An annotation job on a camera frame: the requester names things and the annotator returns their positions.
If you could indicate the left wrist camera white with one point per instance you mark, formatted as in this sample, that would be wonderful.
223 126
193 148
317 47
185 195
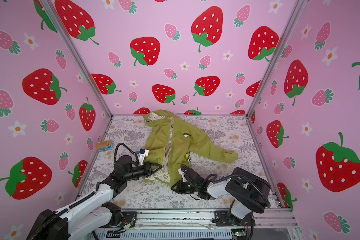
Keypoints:
142 154

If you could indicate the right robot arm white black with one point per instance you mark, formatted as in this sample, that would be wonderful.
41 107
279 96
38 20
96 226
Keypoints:
250 193

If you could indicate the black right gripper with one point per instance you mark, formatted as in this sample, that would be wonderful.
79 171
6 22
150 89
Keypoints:
178 185

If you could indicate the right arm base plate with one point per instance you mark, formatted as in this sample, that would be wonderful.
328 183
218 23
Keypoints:
227 219

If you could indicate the small orange blue box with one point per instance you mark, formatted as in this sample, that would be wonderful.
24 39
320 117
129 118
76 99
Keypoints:
104 146

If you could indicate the green zip-up jacket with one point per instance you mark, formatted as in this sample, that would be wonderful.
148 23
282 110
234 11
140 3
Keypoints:
172 139

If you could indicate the aluminium front rail frame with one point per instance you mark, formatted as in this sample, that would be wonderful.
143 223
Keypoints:
196 224

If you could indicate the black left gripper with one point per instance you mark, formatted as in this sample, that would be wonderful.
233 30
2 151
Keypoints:
147 169

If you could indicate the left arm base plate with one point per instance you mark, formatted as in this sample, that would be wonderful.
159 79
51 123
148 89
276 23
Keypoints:
121 219

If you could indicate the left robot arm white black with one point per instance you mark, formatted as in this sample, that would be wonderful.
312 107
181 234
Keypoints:
95 209

